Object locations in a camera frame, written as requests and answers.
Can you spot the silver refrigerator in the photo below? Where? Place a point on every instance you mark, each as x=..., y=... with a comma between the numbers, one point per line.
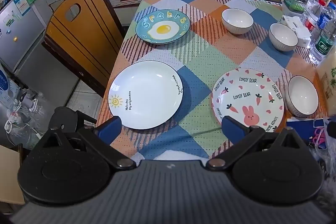
x=23, y=35

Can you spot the white ribbed bowl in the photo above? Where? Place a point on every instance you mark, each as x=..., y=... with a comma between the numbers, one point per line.
x=283, y=35
x=237, y=19
x=303, y=95

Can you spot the blue fried egg plate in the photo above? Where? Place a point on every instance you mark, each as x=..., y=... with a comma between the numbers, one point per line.
x=162, y=27

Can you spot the white sun print plate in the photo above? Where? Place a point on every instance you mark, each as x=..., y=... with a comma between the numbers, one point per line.
x=147, y=92

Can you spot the pink bunny print plate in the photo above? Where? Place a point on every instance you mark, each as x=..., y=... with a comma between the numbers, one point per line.
x=249, y=95

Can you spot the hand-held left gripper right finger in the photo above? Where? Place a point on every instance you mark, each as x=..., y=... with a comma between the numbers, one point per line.
x=233, y=129

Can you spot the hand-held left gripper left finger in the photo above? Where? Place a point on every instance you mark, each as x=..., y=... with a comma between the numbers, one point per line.
x=110, y=127

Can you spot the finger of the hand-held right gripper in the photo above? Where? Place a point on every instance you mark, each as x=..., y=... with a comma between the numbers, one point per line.
x=332, y=129

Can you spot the large blue label water jug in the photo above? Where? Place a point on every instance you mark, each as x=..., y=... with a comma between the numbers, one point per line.
x=6, y=85

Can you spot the clear white cap water bottle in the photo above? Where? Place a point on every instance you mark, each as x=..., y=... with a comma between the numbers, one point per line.
x=312, y=10

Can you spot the checked colourful tablecloth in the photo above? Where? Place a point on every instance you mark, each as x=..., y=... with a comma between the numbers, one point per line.
x=204, y=61

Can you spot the wooden chair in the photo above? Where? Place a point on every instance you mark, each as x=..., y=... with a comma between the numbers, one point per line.
x=84, y=37

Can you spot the white tissue box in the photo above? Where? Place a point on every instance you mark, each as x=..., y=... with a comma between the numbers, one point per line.
x=294, y=23

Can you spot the brown cardboard piece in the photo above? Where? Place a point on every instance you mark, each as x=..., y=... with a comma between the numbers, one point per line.
x=10, y=174

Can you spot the pink scissors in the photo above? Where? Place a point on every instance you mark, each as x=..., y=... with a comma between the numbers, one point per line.
x=319, y=134

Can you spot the blue label water bottle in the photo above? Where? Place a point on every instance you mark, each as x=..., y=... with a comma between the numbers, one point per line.
x=325, y=20

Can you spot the green label water bottle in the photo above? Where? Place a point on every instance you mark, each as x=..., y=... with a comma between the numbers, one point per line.
x=323, y=44

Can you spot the red cap water bottle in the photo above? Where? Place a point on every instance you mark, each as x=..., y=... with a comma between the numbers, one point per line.
x=321, y=1

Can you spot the clear plastic bag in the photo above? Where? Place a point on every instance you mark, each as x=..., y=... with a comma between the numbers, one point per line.
x=324, y=158

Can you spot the green plastic basket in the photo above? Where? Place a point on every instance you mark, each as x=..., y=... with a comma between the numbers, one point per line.
x=292, y=3

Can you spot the blue flat box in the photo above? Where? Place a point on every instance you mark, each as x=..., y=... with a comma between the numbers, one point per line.
x=299, y=124

